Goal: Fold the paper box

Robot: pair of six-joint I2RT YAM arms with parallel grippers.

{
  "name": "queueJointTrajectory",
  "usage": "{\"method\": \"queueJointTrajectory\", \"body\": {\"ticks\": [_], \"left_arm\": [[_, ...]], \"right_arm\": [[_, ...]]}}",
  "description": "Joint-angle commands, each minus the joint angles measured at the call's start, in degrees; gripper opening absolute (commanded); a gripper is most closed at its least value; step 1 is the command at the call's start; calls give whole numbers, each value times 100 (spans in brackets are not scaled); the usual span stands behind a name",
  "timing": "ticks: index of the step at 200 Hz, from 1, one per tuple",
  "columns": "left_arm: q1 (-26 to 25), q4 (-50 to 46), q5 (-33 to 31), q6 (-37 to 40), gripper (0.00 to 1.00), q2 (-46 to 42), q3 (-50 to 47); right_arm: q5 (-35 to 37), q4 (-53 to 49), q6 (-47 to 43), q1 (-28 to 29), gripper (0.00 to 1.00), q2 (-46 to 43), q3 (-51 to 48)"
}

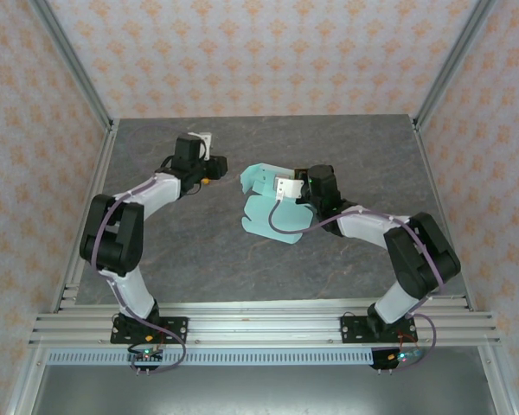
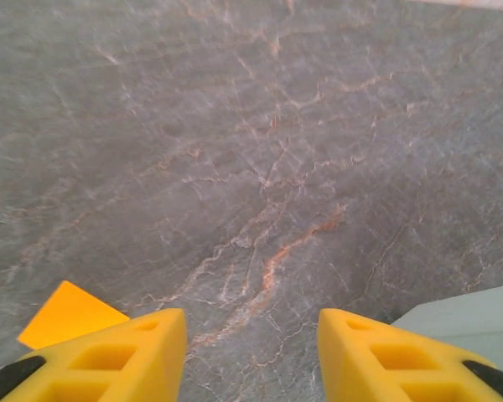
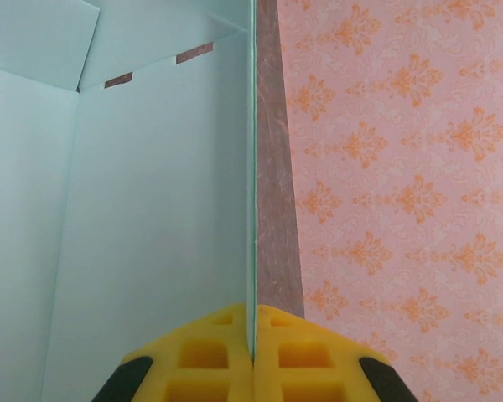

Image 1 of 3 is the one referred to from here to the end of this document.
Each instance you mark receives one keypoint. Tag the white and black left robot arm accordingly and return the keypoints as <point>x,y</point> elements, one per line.
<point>112,242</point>

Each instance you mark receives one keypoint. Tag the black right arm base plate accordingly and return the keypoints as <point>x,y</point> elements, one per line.
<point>350,328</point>

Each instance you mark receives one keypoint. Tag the small orange plastic block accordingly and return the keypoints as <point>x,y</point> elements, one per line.
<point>206,182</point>

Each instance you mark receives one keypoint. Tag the light teal paper box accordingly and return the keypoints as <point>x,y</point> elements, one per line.
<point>259,212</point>

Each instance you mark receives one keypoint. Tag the aluminium mounting rail beam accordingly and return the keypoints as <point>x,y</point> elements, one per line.
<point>264,324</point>

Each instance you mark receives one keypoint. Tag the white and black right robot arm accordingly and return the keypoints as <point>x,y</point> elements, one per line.
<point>419,259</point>

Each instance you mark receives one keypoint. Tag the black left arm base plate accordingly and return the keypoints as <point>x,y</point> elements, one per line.
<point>177,326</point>

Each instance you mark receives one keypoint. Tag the aluminium frame post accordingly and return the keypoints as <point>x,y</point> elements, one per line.
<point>455,56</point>
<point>71,58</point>

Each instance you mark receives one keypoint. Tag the grey metal sheet panel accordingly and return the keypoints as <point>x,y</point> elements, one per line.
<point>264,389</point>

